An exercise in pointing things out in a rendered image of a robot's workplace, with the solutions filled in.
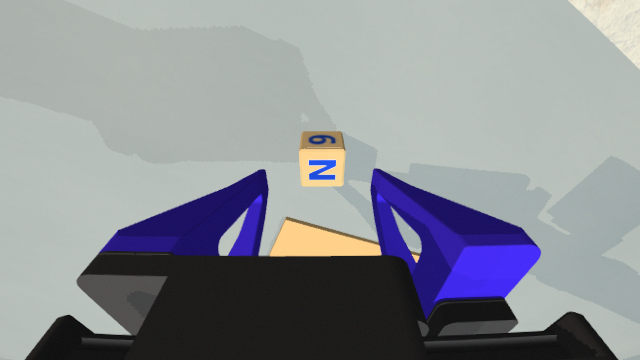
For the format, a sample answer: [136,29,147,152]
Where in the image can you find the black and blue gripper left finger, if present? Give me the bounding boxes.
[97,169,269,256]

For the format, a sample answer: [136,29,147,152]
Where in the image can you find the beige letter block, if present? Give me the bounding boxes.
[299,131,346,186]

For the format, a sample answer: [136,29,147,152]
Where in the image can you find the orange flat mat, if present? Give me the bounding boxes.
[269,216,381,256]

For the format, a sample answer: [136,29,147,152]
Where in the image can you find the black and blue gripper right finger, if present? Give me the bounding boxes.
[370,169,541,320]

